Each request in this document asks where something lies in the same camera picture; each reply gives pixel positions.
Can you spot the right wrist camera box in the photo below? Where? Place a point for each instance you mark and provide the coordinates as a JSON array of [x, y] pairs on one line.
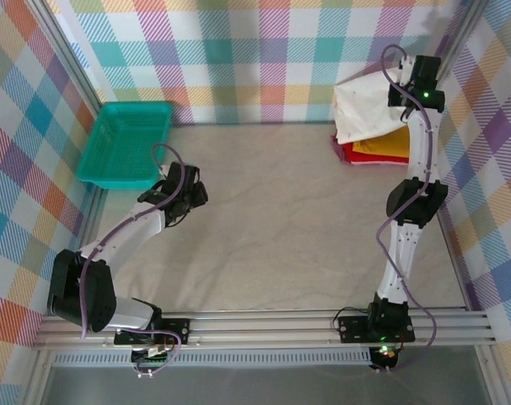
[[406, 67]]

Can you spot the left aluminium frame post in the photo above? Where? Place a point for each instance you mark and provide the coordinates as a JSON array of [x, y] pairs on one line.
[[66, 55]]

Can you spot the pink folded t-shirt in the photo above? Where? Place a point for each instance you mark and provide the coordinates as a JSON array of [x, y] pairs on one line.
[[386, 163]]

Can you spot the red folded t-shirt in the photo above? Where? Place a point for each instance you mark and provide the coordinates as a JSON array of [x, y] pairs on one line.
[[352, 157]]

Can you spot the right aluminium side rail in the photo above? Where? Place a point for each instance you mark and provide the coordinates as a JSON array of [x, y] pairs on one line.
[[455, 261]]

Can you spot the controller board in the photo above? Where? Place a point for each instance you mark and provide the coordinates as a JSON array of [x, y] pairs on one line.
[[384, 356], [152, 358]]

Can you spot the left controller board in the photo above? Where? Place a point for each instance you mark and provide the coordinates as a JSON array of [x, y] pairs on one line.
[[152, 358]]

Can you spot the white t-shirt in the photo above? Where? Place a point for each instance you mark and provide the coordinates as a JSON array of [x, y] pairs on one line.
[[361, 109]]

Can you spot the right controller board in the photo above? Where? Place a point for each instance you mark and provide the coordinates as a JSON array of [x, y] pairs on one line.
[[384, 356]]

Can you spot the aluminium frame post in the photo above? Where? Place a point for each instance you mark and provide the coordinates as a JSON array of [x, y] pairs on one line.
[[66, 55], [460, 34]]

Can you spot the right aluminium frame post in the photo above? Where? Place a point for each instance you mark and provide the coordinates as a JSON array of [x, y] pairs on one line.
[[460, 34]]

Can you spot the teal plastic basket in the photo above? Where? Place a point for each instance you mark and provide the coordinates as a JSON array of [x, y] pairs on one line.
[[125, 147]]

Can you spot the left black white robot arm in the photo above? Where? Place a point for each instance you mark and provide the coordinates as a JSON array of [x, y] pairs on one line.
[[82, 287]]

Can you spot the aluminium base rail beam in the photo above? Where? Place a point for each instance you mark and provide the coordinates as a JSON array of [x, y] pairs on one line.
[[259, 327]]

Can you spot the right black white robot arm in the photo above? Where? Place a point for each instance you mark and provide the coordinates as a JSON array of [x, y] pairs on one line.
[[415, 198]]

